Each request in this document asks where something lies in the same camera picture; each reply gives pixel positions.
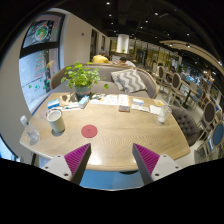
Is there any red round coaster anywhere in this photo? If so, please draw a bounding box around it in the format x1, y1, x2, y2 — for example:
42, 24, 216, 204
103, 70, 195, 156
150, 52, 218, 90
81, 125, 98, 138

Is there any clear plastic water bottle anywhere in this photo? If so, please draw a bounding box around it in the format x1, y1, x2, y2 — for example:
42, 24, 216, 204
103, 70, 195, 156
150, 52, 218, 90
20, 115, 39, 141

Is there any white paper menu sheet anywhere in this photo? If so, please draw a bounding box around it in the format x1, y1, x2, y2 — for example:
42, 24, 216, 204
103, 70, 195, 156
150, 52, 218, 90
90, 94, 129, 106

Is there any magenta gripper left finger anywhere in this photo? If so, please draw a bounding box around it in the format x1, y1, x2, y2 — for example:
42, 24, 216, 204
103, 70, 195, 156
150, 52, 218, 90
64, 143, 91, 185

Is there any dark grey tufted chair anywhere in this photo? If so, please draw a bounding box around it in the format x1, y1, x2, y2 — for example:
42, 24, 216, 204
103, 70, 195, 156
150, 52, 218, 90
170, 105, 200, 146

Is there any blue white booklet left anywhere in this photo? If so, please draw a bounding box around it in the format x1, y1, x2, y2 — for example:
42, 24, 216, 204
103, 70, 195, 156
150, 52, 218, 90
47, 99, 60, 109

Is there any wooden round-back chair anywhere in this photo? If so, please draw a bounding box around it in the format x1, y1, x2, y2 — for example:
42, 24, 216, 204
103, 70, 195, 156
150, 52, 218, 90
168, 73, 184, 99

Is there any clear drinking glass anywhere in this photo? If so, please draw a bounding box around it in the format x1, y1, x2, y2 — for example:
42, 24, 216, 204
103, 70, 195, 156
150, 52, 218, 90
157, 105, 172, 123

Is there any white ceramic mug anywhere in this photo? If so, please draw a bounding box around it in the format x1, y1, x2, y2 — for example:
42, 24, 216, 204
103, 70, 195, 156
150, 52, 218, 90
47, 110, 65, 133

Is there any potted green plant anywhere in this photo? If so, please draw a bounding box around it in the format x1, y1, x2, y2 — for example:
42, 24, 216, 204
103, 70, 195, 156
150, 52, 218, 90
61, 61, 101, 98

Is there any blue white leaflet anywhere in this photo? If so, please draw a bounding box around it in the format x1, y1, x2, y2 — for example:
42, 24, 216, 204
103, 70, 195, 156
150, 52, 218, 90
131, 98, 149, 112

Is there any small card stack holder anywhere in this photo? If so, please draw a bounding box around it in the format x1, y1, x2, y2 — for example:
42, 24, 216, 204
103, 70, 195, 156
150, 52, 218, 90
118, 105, 130, 112

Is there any person in yellow shirt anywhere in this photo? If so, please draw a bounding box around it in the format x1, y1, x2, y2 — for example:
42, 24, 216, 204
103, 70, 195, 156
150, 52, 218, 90
92, 55, 110, 63

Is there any blue tissue pack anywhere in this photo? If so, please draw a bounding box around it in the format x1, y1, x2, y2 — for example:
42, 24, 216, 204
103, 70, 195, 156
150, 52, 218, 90
78, 96, 90, 109

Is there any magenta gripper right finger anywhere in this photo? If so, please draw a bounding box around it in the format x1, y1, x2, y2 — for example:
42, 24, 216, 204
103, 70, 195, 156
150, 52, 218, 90
132, 143, 160, 185

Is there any grey curved sofa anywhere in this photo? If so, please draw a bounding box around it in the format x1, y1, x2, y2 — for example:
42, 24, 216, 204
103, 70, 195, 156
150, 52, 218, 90
51, 63, 158, 99

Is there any framed food poster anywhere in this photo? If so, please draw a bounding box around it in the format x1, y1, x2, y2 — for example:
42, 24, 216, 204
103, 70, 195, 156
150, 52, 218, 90
23, 13, 64, 48

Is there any blue round-back chair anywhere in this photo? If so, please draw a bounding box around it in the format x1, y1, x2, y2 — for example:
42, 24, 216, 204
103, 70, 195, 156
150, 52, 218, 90
194, 121, 224, 164

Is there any grey white chevron cushion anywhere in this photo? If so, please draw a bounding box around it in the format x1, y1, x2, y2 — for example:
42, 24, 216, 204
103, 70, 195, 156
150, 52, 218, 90
111, 69, 147, 93

